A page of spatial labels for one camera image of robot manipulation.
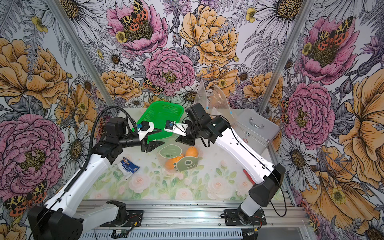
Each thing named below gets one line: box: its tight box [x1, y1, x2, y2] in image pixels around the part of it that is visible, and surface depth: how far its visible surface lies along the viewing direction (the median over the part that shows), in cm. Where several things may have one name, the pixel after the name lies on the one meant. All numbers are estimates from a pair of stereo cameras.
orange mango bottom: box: [165, 155, 184, 170], surface depth 84 cm
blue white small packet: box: [117, 157, 141, 176], surface depth 89 cm
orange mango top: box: [185, 146, 199, 158], surface depth 85 cm
